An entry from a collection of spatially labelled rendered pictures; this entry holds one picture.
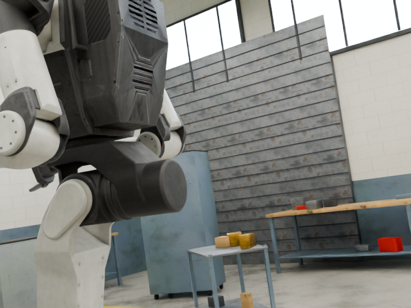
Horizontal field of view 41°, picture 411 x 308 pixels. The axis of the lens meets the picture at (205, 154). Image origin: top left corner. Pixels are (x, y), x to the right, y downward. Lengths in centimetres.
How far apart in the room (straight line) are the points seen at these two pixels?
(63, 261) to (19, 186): 828
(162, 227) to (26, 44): 643
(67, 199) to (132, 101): 25
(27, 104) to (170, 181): 33
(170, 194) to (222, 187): 876
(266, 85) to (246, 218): 231
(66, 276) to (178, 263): 614
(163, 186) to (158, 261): 640
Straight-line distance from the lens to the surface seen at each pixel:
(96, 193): 117
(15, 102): 100
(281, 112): 912
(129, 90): 116
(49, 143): 103
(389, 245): 762
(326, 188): 875
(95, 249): 129
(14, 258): 605
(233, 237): 482
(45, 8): 110
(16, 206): 944
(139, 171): 113
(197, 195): 716
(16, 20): 109
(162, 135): 137
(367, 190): 853
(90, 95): 115
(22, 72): 103
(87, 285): 128
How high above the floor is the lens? 131
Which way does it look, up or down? 4 degrees up
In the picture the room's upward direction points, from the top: 8 degrees counter-clockwise
